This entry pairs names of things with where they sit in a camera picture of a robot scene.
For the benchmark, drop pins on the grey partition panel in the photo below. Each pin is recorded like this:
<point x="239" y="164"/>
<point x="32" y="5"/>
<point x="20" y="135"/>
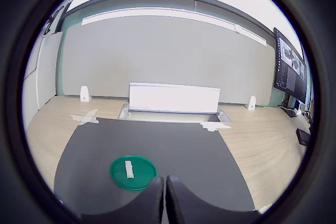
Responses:
<point x="157" y="51"/>

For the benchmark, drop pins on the white partition panel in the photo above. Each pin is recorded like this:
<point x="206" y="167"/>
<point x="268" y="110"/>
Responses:
<point x="46" y="72"/>

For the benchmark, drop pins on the small white partition bracket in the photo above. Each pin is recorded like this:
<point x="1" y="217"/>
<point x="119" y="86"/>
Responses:
<point x="251" y="103"/>
<point x="84" y="94"/>

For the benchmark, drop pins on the black computer monitor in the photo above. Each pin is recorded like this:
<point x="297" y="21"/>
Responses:
<point x="288" y="72"/>

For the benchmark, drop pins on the small white plastic terminal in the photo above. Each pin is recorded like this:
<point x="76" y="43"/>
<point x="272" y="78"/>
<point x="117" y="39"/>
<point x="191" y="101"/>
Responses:
<point x="129" y="169"/>

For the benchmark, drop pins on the black keyboard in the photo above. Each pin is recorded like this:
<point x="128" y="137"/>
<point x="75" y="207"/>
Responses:
<point x="304" y="137"/>

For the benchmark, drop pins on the white tape cross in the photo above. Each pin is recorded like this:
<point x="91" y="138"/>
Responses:
<point x="214" y="126"/>
<point x="85" y="117"/>
<point x="265" y="208"/>

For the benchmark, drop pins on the round green lid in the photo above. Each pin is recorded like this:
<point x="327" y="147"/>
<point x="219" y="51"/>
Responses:
<point x="143" y="169"/>

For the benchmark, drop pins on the dark grey mat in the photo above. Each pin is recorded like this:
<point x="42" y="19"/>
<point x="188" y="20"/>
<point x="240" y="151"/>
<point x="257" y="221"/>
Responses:
<point x="157" y="142"/>

